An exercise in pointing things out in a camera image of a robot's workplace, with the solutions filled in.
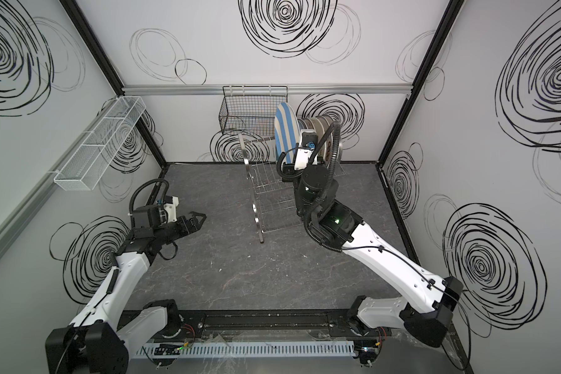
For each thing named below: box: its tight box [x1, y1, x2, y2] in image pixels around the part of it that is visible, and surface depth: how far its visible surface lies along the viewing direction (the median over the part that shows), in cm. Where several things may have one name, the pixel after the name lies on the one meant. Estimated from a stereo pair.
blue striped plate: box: [274, 102, 301, 165], surface depth 65 cm
